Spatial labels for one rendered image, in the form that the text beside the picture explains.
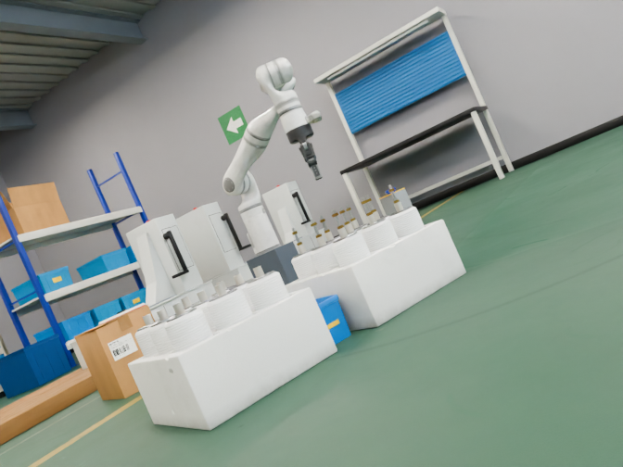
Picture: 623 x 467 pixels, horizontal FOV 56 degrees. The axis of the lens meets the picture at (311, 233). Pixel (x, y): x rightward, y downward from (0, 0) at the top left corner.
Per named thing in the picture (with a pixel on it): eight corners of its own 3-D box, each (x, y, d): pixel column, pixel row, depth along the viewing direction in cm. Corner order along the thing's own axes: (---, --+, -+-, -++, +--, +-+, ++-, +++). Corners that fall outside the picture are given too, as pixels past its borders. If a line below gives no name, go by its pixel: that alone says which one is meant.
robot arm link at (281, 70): (286, 53, 164) (286, 59, 178) (258, 65, 164) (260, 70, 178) (297, 76, 165) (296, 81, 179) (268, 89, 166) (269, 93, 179)
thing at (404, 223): (442, 256, 184) (418, 203, 184) (435, 263, 176) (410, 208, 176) (414, 266, 189) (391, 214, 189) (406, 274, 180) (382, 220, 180)
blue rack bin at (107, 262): (82, 284, 705) (75, 269, 705) (107, 276, 738) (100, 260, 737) (108, 271, 679) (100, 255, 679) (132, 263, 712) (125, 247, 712)
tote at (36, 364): (5, 399, 546) (-12, 363, 546) (40, 382, 584) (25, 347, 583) (39, 385, 525) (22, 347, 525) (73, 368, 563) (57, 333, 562)
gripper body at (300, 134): (286, 133, 173) (298, 163, 173) (284, 130, 165) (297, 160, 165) (309, 123, 173) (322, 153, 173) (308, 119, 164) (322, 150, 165)
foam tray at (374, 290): (305, 337, 191) (282, 286, 191) (387, 290, 213) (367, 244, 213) (377, 327, 159) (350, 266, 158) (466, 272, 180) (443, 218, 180)
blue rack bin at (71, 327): (40, 353, 627) (32, 334, 627) (69, 340, 661) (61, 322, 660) (69, 340, 603) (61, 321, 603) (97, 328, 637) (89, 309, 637)
